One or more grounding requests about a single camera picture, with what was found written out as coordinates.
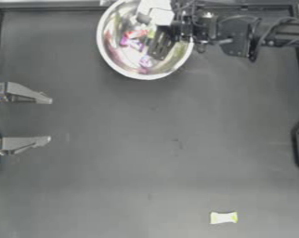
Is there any steel bowl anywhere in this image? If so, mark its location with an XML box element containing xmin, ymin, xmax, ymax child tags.
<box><xmin>95</xmin><ymin>0</ymin><xmax>197</xmax><ymax>81</ymax></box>

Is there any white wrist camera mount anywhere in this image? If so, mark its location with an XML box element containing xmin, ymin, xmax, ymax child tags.
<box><xmin>134</xmin><ymin>0</ymin><xmax>175</xmax><ymax>26</ymax></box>

